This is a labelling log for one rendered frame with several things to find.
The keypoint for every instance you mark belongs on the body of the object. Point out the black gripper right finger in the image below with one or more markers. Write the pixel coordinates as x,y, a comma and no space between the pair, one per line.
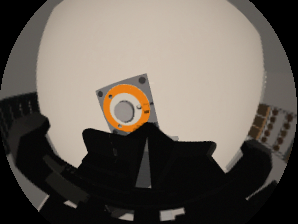
162,151

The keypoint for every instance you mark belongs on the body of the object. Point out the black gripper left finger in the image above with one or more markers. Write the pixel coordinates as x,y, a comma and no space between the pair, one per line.
129,148

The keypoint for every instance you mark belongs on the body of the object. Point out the orange round plate with tab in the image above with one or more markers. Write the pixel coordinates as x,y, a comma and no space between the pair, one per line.
136,97

